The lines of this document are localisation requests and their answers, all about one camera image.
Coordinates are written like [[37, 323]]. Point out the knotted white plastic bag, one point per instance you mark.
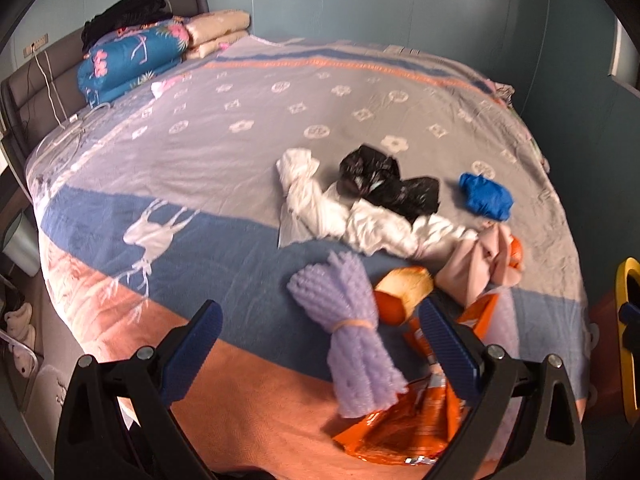
[[305, 195]]

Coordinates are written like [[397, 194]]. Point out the orange snack packet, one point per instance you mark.
[[405, 287], [415, 420]]

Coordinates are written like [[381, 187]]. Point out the pink plastic bag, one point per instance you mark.
[[475, 265]]

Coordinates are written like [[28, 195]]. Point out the crumpled floral cloth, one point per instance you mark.
[[500, 92]]

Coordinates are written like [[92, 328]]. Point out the beige pillow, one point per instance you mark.
[[220, 22], [215, 47]]

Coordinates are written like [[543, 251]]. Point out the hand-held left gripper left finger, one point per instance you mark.
[[192, 350]]

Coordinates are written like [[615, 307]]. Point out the printed deer blanket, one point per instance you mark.
[[225, 170]]

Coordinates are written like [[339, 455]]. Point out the black clothing pile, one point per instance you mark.
[[125, 12]]

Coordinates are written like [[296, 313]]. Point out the window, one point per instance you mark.
[[622, 55]]

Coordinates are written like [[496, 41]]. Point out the blue floral folded quilt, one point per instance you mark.
[[130, 60]]

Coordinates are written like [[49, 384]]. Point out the purple foam net bundle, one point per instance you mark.
[[350, 360]]

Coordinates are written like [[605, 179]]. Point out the blue plastic bag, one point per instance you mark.
[[487, 197]]

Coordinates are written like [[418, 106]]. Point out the bin with yellow rim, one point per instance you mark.
[[625, 280]]

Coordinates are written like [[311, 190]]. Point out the grey padded headboard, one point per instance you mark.
[[60, 62]]

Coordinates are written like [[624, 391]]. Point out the small white pink cloth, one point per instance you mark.
[[164, 87]]

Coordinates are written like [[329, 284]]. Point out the wall socket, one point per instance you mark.
[[36, 44]]

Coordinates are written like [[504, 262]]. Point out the white waste bin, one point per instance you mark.
[[20, 245]]

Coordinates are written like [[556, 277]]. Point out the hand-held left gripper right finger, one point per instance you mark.
[[445, 345]]

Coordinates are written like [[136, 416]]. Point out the small orange wrapper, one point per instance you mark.
[[516, 255]]

